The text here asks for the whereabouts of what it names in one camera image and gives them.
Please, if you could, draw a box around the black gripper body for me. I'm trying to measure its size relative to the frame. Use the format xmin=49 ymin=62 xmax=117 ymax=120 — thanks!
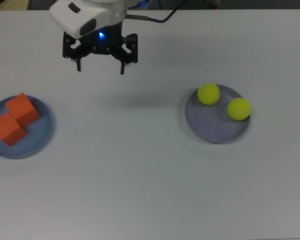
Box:
xmin=76 ymin=21 xmax=125 ymax=55

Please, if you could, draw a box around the orange foam cube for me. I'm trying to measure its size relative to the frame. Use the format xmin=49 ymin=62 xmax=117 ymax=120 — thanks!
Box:
xmin=4 ymin=92 xmax=41 ymax=127
xmin=0 ymin=111 xmax=28 ymax=147

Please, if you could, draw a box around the yellow-green tennis ball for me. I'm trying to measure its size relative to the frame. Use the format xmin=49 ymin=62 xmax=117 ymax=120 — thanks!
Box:
xmin=197 ymin=82 xmax=221 ymax=106
xmin=226 ymin=97 xmax=252 ymax=121

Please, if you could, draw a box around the blue plate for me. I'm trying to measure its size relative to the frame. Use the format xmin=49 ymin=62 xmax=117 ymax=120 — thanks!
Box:
xmin=0 ymin=95 xmax=53 ymax=160

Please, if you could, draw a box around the purple plate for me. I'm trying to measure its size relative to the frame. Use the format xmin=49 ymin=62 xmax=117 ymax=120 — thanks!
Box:
xmin=184 ymin=84 xmax=251 ymax=145

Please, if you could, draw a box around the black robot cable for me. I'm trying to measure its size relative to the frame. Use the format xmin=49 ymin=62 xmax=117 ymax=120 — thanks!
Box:
xmin=125 ymin=0 xmax=186 ymax=24

